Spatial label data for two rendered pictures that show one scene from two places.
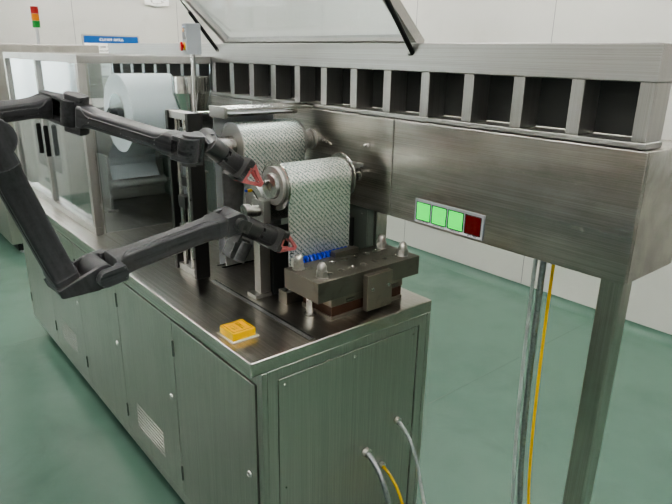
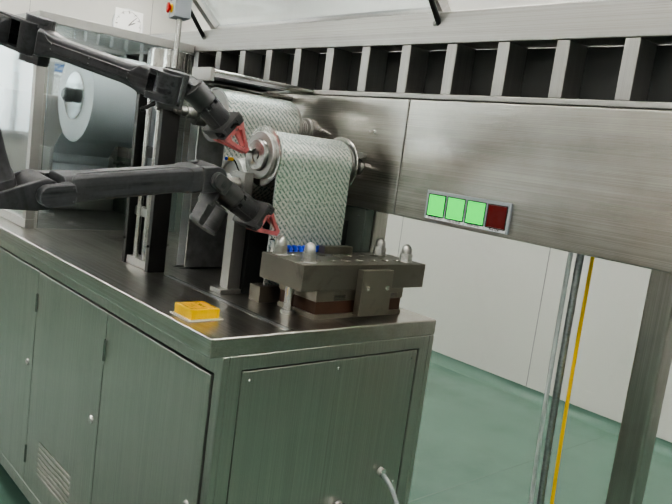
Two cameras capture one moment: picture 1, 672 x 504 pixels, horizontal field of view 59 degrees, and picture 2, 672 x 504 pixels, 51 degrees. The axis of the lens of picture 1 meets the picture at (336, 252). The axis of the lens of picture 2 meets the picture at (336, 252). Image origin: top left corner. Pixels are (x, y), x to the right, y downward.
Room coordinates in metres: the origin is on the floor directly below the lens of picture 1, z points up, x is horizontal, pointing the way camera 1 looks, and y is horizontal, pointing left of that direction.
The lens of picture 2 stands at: (-0.04, 0.04, 1.28)
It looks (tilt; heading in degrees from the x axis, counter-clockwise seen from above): 8 degrees down; 358
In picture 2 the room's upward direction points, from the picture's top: 8 degrees clockwise
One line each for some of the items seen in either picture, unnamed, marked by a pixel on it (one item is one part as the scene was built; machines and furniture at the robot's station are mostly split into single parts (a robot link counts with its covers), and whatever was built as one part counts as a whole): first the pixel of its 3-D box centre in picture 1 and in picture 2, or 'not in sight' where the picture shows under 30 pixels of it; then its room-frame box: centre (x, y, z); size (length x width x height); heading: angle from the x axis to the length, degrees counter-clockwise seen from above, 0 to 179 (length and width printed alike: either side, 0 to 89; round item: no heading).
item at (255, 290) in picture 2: (319, 286); (299, 291); (1.74, 0.05, 0.92); 0.28 x 0.04 x 0.04; 130
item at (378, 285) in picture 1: (378, 289); (374, 292); (1.62, -0.13, 0.96); 0.10 x 0.03 x 0.11; 130
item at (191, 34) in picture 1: (189, 38); (178, 1); (2.15, 0.52, 1.66); 0.07 x 0.07 x 0.10; 25
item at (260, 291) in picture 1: (258, 249); (230, 232); (1.71, 0.24, 1.05); 0.06 x 0.05 x 0.31; 130
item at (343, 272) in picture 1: (354, 270); (345, 270); (1.68, -0.06, 1.00); 0.40 x 0.16 x 0.06; 130
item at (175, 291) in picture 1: (160, 230); (104, 237); (2.45, 0.76, 0.88); 2.52 x 0.66 x 0.04; 40
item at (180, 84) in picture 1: (190, 84); (169, 61); (2.33, 0.57, 1.50); 0.14 x 0.14 x 0.06
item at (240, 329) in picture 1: (237, 330); (197, 310); (1.44, 0.26, 0.91); 0.07 x 0.07 x 0.02; 40
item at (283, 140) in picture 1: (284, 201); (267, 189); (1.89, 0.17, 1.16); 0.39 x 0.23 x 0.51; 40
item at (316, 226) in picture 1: (320, 228); (309, 217); (1.74, 0.05, 1.11); 0.23 x 0.01 x 0.18; 130
